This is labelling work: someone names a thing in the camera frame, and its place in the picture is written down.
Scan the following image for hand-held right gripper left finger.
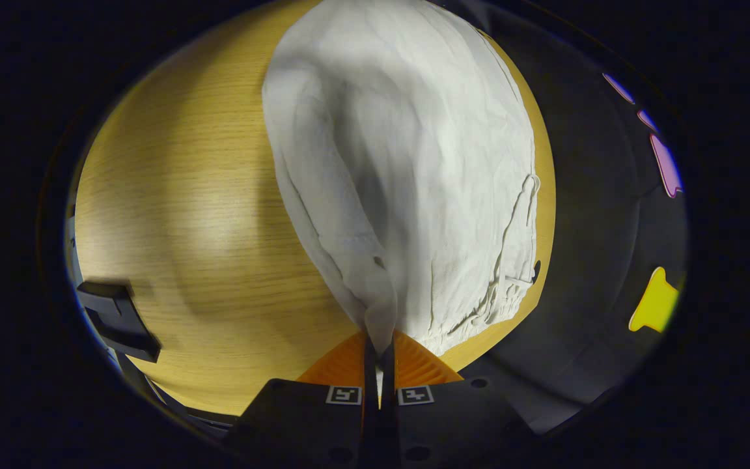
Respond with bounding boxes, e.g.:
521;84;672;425
222;330;381;469

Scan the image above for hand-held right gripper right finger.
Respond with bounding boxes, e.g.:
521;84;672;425
380;329;535;469

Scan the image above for white jeans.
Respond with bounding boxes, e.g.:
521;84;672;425
262;0;540;358

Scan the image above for black backdrop cloth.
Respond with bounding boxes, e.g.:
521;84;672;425
440;0;688;436

